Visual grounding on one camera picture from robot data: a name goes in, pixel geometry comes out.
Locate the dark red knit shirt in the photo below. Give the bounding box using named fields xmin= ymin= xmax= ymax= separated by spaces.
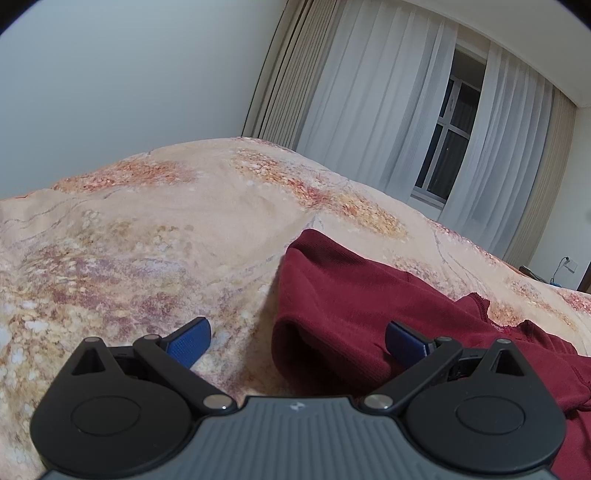
xmin=270 ymin=228 xmax=591 ymax=480

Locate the floral beige bedspread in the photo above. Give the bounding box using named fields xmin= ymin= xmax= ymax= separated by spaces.
xmin=1 ymin=138 xmax=590 ymax=479

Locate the beige drape right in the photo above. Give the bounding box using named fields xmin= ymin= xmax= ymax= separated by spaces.
xmin=503 ymin=88 xmax=577 ymax=268

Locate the beige drape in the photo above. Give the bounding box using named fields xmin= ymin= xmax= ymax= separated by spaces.
xmin=242 ymin=0 xmax=342 ymax=150
xmin=503 ymin=88 xmax=577 ymax=268

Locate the dark wooden furniture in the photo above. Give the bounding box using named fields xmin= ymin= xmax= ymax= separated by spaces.
xmin=518 ymin=266 xmax=591 ymax=293

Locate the white framed window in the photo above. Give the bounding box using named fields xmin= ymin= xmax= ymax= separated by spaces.
xmin=412 ymin=46 xmax=486 ymax=210

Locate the beige drape left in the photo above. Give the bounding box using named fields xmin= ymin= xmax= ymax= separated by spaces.
xmin=242 ymin=0 xmax=342 ymax=150

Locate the white sheer curtain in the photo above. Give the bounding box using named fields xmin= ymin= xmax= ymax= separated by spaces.
xmin=297 ymin=1 xmax=553 ymax=256

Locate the wall socket with cable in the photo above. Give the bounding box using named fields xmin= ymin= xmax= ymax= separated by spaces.
xmin=549 ymin=256 xmax=579 ymax=287

